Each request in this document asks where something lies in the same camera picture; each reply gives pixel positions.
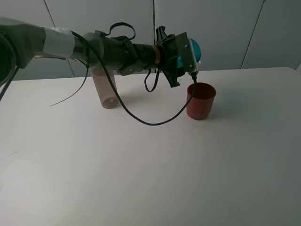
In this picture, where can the clear plastic water bottle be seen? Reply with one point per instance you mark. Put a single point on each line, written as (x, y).
(105, 92)

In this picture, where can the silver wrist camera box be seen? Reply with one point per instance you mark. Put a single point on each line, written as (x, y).
(191, 56)

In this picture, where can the red plastic cup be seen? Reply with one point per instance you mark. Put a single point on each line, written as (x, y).
(202, 100)

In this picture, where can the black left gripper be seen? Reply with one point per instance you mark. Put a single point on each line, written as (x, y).
(171, 47)

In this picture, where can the teal translucent plastic cup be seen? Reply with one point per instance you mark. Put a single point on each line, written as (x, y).
(180, 69)

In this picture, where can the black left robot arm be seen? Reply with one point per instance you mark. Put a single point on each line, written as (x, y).
(20, 42)

